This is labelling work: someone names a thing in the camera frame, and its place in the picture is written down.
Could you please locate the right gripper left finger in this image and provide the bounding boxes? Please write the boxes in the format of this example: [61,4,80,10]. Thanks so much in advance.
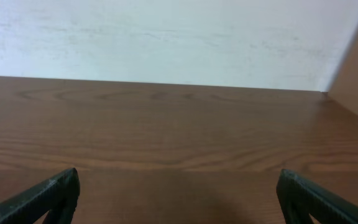
[0,168,80,224]

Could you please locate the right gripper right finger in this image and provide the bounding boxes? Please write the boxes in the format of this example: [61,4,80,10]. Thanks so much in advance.
[276,169,358,224]

